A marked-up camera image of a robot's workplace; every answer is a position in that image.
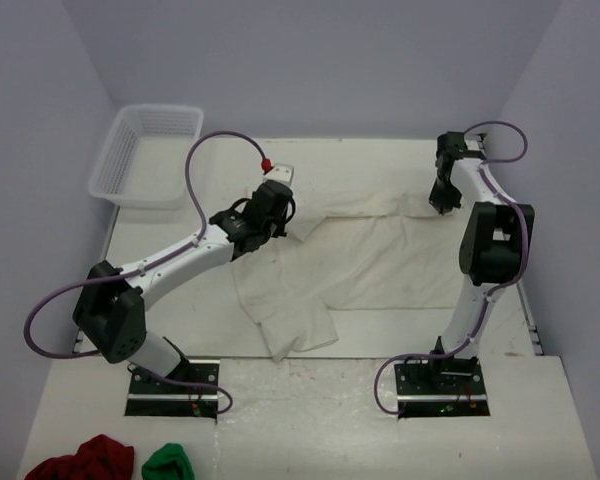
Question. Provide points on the green t shirt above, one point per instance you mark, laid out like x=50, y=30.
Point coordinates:
x=170, y=462

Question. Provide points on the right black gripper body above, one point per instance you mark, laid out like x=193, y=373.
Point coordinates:
x=445, y=195

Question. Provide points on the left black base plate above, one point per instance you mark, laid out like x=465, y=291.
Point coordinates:
x=149, y=397

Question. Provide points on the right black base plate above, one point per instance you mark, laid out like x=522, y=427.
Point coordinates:
x=430, y=390

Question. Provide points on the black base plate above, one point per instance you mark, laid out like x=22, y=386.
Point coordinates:
x=149, y=397
x=430, y=390

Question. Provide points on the red t shirt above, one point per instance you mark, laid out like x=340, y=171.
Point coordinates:
x=98, y=458

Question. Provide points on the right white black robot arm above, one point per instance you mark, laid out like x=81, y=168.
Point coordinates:
x=493, y=253

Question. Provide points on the white t shirt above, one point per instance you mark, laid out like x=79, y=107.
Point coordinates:
x=349, y=251

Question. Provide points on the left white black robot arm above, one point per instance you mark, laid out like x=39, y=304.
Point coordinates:
x=111, y=309

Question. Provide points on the white plastic basket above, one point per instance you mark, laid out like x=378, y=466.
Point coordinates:
x=141, y=163

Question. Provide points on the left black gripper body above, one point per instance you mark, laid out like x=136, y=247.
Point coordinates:
x=276, y=228

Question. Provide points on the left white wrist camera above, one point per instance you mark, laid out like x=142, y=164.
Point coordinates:
x=281, y=173

